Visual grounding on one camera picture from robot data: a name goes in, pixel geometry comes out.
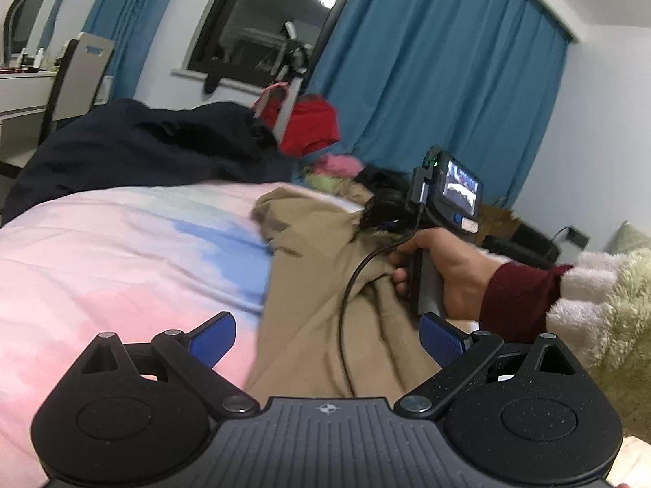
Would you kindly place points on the wavy frame mirror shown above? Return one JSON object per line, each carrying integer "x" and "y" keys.
{"x": 26, "y": 27}

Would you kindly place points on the pink garment in pile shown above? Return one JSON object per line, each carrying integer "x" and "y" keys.
{"x": 338, "y": 165}

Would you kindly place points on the dark navy garment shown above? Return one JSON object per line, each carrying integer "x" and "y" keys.
{"x": 126, "y": 143}

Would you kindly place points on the person's right hand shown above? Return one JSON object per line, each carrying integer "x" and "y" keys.
{"x": 465, "y": 271}

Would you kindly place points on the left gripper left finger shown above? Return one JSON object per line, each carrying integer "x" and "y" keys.
{"x": 119, "y": 398}

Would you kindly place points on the white dresser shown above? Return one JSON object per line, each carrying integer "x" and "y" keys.
{"x": 24, "y": 98}

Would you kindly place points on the dark window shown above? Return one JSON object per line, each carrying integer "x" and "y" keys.
{"x": 254, "y": 42}

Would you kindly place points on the cardboard box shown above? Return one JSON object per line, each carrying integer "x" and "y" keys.
{"x": 496, "y": 221}

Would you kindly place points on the beige patterned garment in pile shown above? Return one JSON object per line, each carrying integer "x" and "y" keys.
{"x": 325, "y": 183}

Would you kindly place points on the right forearm fluffy sleeve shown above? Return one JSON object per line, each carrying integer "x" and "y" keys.
{"x": 599, "y": 308}

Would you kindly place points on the red garment on stand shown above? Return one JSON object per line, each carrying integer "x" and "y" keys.
{"x": 312, "y": 127}

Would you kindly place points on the left blue curtain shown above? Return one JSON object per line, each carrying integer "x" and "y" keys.
{"x": 131, "y": 24}

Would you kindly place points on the right blue curtain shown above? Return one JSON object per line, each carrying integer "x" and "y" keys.
{"x": 477, "y": 77}

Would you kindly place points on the black garment in pile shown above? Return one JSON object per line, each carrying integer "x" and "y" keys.
{"x": 387, "y": 186}

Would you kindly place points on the silver garment steamer stand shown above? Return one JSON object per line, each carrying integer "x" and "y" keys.
{"x": 293, "y": 65}

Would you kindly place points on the pink clothes hanger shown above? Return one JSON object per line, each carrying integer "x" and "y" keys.
{"x": 262, "y": 101}

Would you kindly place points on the blue curtain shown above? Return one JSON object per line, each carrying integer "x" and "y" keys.
{"x": 131, "y": 24}
{"x": 477, "y": 77}

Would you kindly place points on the pastel bed sheet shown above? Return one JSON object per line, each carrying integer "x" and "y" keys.
{"x": 132, "y": 260}

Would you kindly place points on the tan t-shirt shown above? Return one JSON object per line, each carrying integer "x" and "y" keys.
{"x": 323, "y": 334}

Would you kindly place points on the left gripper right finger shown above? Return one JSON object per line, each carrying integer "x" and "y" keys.
{"x": 497, "y": 401}

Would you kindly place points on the grey chair back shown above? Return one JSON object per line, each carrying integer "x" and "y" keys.
{"x": 77, "y": 80}

